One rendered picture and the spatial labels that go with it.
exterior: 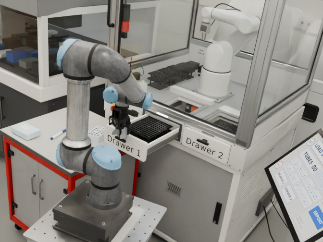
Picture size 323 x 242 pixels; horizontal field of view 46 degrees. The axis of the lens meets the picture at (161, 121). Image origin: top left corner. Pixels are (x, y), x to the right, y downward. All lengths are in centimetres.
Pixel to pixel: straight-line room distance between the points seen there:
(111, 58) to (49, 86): 133
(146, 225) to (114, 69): 70
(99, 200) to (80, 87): 46
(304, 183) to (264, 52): 62
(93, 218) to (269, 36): 110
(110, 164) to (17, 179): 112
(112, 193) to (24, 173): 96
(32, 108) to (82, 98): 144
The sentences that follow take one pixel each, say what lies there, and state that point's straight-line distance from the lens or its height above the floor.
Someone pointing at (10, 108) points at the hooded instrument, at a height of 57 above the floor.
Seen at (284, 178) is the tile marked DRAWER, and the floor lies 101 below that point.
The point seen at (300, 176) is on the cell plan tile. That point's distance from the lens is 167.
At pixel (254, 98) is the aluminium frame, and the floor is 122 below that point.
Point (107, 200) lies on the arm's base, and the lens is 159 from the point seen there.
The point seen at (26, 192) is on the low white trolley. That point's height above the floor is 39.
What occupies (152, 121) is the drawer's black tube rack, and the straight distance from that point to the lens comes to 223.
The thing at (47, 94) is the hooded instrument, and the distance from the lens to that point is 265.
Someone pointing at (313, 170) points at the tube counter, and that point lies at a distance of 165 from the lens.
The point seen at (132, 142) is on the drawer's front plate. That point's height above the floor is 90.
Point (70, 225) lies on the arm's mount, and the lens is 161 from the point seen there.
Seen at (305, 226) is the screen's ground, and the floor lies 101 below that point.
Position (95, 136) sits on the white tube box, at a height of 80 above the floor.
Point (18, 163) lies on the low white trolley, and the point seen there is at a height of 56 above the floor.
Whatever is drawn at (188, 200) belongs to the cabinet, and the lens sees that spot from 239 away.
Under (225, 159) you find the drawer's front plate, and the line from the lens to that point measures 208.
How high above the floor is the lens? 187
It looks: 26 degrees down
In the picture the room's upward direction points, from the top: 7 degrees clockwise
